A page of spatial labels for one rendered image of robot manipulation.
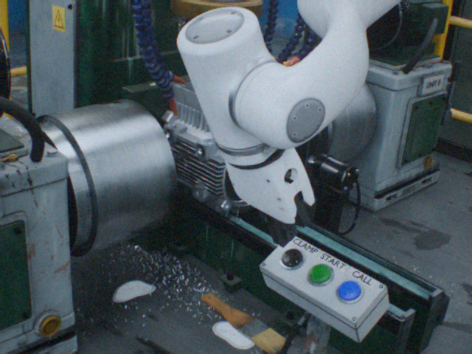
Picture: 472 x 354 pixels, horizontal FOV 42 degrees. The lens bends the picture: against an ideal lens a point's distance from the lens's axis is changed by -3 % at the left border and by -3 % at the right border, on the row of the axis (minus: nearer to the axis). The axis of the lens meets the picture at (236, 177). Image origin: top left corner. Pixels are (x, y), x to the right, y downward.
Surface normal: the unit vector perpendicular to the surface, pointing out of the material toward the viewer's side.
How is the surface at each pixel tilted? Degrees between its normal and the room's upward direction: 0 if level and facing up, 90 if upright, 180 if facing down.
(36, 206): 90
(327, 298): 28
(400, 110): 90
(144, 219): 107
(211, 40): 32
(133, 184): 73
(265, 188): 117
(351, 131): 88
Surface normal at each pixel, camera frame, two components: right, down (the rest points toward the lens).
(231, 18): -0.24, -0.70
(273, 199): -0.58, 0.68
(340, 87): 0.61, 0.34
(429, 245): 0.08, -0.90
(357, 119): 0.69, 0.14
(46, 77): -0.72, 0.24
